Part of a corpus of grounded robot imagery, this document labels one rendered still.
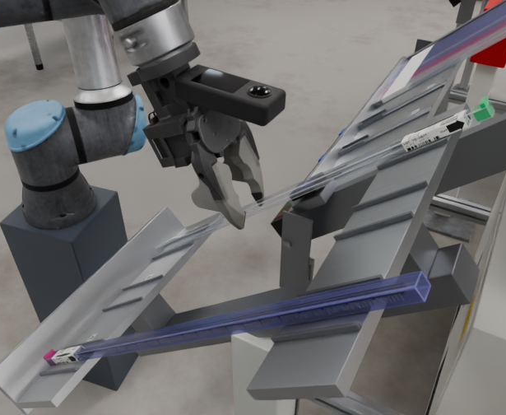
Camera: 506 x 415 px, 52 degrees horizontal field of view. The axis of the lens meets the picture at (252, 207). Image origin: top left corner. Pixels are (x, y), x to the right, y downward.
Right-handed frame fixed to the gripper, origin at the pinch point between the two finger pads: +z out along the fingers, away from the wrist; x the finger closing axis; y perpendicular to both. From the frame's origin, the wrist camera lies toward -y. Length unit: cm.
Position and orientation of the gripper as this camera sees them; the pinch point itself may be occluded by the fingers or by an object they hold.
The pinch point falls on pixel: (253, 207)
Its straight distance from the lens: 62.8
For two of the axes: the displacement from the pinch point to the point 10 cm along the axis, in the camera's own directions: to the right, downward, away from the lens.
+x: -4.8, 5.6, -6.8
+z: 3.9, 8.3, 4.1
